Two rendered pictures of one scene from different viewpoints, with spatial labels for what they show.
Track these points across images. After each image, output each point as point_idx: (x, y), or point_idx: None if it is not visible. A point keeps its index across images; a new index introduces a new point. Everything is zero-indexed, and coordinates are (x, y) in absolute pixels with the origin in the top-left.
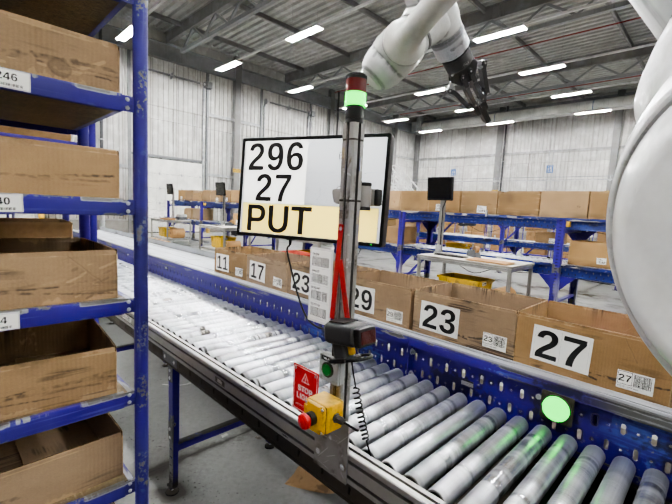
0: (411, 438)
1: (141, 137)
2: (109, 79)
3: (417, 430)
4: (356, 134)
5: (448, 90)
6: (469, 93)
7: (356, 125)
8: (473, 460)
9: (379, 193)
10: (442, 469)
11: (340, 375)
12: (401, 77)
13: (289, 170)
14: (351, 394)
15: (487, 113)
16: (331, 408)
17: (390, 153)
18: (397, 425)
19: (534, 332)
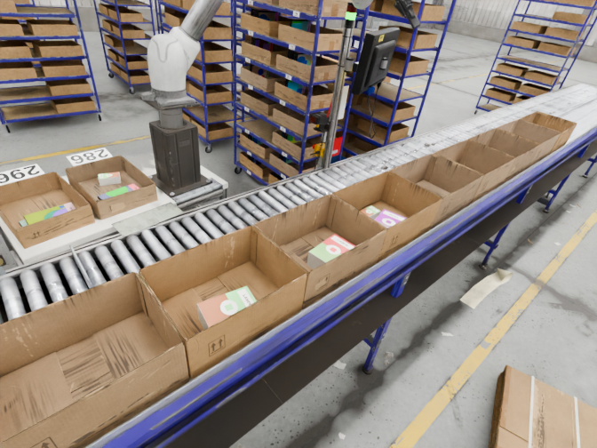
0: (333, 186)
1: (315, 30)
2: (316, 10)
3: (338, 187)
4: (343, 34)
5: (394, 4)
6: (401, 6)
7: (344, 29)
8: (314, 191)
9: (354, 65)
10: (312, 187)
11: (322, 137)
12: (359, 3)
13: None
14: (367, 176)
15: (410, 21)
16: (317, 147)
17: (364, 44)
18: (344, 185)
19: None
